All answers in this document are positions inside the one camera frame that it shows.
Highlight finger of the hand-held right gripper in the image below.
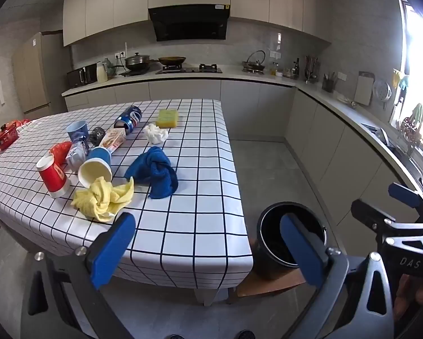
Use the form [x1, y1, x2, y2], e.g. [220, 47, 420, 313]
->
[389, 182, 423, 216]
[350, 199, 423, 236]

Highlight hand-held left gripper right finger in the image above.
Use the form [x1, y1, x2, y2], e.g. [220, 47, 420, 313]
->
[280, 214, 395, 339]

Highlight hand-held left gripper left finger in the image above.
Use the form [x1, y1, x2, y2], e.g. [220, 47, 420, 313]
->
[21, 213, 138, 339]

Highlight black trash bin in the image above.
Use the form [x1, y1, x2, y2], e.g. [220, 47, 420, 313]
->
[257, 202, 328, 279]

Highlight yellow cloth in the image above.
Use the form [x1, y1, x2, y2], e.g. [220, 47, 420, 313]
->
[71, 176, 135, 223]

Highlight blue cloth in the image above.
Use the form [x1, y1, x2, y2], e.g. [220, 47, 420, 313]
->
[124, 146, 179, 199]

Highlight red paper cup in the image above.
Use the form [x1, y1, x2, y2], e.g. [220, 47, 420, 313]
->
[36, 155, 72, 199]

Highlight blue paper cup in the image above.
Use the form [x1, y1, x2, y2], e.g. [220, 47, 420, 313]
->
[78, 146, 113, 188]

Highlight silver foil packet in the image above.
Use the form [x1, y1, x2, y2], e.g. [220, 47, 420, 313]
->
[66, 139, 90, 173]

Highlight printed snack box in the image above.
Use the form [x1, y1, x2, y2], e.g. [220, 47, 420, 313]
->
[98, 128, 127, 152]

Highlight red plastic bag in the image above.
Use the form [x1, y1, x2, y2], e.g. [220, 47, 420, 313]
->
[49, 141, 73, 166]

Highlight white tissue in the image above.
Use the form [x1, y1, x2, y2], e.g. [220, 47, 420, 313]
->
[143, 123, 170, 145]

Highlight light blue paper bowl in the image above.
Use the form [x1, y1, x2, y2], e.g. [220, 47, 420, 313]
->
[66, 120, 89, 145]

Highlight blue soda can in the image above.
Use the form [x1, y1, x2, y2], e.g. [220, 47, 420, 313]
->
[113, 105, 142, 138]

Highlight yellow sponge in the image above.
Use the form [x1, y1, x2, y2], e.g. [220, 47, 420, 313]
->
[156, 109, 180, 128]

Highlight person's right hand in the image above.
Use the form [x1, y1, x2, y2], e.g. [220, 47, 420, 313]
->
[396, 273, 423, 313]

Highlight metal sink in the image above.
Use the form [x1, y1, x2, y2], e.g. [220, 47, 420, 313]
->
[361, 123, 423, 191]

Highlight brown wooden stool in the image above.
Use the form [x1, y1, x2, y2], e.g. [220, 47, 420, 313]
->
[227, 240, 307, 304]

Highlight red dish rack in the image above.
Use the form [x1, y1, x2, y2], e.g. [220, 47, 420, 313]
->
[400, 116, 422, 146]

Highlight white table leg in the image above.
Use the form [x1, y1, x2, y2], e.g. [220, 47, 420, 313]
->
[194, 287, 221, 307]

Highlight metal colander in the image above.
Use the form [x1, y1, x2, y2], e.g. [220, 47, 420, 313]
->
[372, 79, 392, 108]

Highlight white cutting board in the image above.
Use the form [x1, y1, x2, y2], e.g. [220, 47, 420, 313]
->
[353, 71, 375, 107]

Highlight dark utensil holder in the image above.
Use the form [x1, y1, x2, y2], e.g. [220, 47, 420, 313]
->
[322, 72, 336, 93]

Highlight window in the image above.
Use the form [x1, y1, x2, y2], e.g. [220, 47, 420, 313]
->
[396, 0, 423, 128]

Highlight metal utensil rack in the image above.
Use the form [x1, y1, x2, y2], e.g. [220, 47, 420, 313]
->
[305, 55, 319, 83]

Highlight red cooking pot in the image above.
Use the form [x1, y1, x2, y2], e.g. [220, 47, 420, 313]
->
[0, 120, 19, 156]

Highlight grey kitchen counter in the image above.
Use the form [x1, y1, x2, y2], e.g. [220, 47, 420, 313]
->
[61, 64, 423, 276]

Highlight black microwave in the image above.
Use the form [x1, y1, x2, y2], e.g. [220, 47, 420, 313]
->
[67, 66, 98, 89]

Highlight metal kettle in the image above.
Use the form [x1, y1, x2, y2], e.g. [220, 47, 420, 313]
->
[242, 50, 266, 71]

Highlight lidded cooking pot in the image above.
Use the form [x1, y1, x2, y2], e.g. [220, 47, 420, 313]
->
[124, 52, 152, 71]

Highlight beige refrigerator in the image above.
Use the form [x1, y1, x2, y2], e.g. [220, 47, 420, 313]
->
[13, 32, 73, 119]

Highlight wok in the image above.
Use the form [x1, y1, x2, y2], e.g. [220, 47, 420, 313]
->
[158, 56, 187, 67]

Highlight black gas stove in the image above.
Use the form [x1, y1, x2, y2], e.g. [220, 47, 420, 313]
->
[156, 64, 223, 75]

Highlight black range hood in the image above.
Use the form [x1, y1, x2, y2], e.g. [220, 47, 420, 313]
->
[148, 4, 231, 42]

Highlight beige wall cabinets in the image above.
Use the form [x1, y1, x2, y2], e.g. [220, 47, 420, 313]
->
[62, 0, 332, 46]

